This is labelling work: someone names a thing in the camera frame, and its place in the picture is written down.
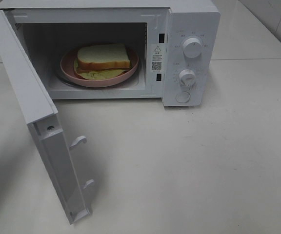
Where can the round white door button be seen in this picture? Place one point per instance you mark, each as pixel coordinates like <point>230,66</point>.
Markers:
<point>183,97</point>

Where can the pink round plate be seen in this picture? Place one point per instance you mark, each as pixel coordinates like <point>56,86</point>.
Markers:
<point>67,67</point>

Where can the upper white power knob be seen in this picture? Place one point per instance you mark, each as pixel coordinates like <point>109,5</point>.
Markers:
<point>192,47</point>

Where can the white microwave oven body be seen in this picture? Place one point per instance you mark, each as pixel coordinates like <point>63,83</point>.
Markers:
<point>155,29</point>

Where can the lower white timer knob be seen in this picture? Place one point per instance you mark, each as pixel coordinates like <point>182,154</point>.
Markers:
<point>187,77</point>

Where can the white bread sandwich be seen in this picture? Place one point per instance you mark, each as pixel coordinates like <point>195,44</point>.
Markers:
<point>100,62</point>

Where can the glass microwave turntable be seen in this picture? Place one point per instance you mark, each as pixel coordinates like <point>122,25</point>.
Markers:
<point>134,82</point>

